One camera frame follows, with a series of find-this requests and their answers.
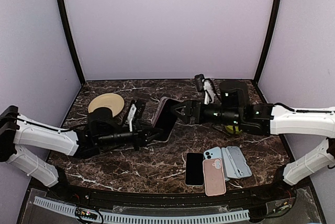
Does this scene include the light blue phone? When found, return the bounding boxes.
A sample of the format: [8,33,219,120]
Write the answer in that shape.
[204,147,222,160]

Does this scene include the black phone light-blue edge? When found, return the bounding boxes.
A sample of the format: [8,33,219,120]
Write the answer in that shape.
[185,152,204,186]

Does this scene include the grey-blue phone case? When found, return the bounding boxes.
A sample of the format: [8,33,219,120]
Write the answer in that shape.
[221,146,252,179]

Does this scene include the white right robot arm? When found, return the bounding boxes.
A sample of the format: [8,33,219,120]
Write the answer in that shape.
[170,80,334,200]

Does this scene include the pink phone case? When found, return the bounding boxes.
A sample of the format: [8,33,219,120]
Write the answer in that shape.
[203,158,227,197]

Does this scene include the black right frame post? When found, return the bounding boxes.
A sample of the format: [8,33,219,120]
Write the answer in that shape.
[253,0,281,86]

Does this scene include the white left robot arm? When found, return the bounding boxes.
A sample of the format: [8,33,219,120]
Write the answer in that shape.
[1,106,163,201]

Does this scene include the black left frame post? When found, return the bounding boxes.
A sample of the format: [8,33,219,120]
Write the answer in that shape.
[57,0,86,86]

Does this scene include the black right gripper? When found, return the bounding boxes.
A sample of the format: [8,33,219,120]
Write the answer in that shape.
[171,99,242,127]

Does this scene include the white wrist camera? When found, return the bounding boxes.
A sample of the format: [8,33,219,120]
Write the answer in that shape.
[124,99,146,132]
[194,74,215,105]

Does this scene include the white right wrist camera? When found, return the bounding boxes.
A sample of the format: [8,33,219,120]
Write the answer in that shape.
[194,74,215,105]

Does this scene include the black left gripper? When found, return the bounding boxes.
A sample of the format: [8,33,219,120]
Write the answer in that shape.
[97,120,163,151]

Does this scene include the lime green bowl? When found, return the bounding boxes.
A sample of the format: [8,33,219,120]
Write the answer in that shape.
[225,126,243,135]

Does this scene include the black frame post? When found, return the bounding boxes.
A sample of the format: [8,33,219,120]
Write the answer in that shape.
[253,0,281,86]
[57,0,86,86]

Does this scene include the beige ceramic plate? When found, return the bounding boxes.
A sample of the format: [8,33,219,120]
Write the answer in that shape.
[87,93,125,118]

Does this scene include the purple-edged black phone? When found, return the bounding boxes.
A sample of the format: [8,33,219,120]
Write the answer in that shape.
[153,97,180,142]

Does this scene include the white slotted cable duct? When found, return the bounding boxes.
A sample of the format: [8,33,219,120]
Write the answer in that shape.
[33,196,250,223]

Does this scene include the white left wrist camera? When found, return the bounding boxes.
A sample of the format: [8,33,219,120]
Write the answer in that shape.
[124,99,146,132]

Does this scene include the black front table rail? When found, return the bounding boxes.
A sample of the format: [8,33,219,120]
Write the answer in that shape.
[25,170,313,208]

